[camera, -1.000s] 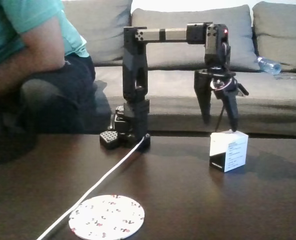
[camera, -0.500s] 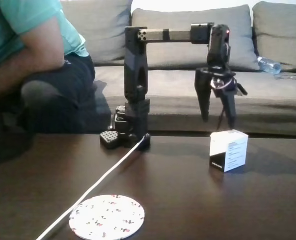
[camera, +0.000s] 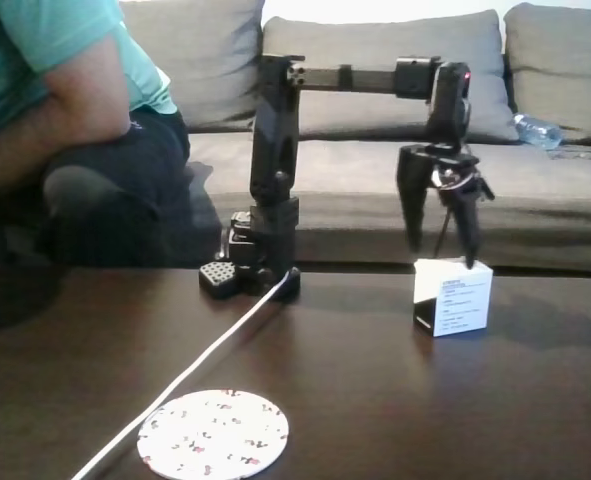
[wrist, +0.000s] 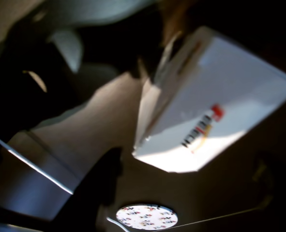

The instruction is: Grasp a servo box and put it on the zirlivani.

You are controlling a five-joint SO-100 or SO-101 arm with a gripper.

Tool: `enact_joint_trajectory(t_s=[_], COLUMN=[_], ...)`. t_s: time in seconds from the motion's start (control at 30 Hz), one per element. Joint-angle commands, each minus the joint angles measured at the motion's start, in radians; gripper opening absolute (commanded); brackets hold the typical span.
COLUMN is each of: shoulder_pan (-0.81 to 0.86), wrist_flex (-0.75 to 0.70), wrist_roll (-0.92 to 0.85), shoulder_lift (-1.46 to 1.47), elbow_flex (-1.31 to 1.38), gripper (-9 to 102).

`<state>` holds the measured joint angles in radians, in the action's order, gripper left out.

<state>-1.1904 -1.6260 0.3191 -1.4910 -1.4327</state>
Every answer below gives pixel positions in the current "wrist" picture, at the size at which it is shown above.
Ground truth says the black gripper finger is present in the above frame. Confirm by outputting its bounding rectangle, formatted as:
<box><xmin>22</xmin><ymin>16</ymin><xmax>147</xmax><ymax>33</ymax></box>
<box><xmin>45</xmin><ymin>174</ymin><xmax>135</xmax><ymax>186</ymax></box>
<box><xmin>55</xmin><ymin>147</ymin><xmax>124</xmax><ymax>232</ymax></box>

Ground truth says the white Feetech servo box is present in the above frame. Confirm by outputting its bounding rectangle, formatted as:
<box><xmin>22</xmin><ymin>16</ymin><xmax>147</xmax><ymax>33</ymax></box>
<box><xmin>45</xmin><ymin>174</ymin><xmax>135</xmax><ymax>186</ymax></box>
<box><xmin>132</xmin><ymin>26</ymin><xmax>286</xmax><ymax>174</ymax></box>

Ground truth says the round cartoon print coaster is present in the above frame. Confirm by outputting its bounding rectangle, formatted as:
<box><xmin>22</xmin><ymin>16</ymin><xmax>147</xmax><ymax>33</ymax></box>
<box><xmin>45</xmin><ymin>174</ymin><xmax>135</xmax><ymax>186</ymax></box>
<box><xmin>115</xmin><ymin>204</ymin><xmax>179</xmax><ymax>231</ymax></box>

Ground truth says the white cable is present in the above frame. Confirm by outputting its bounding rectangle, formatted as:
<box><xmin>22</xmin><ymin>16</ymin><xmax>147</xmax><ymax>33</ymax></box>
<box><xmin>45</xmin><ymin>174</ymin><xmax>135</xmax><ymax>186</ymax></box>
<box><xmin>0</xmin><ymin>131</ymin><xmax>124</xmax><ymax>229</ymax></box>

